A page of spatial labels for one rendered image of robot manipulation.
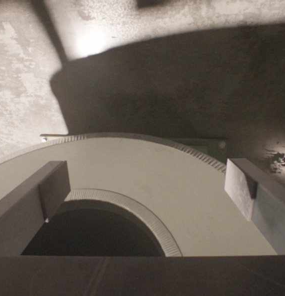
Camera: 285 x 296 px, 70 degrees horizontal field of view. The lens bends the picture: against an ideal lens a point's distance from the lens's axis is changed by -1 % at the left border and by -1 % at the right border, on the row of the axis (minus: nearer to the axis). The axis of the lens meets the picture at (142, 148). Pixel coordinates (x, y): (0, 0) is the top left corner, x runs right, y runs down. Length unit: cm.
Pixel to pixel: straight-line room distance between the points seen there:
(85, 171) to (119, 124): 42
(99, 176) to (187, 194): 29
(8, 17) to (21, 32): 7
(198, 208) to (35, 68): 91
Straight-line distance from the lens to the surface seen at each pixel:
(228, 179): 17
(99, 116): 109
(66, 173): 17
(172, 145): 80
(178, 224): 59
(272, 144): 123
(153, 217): 59
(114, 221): 73
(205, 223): 60
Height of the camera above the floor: 87
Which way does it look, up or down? 49 degrees down
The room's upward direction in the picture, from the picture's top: 169 degrees counter-clockwise
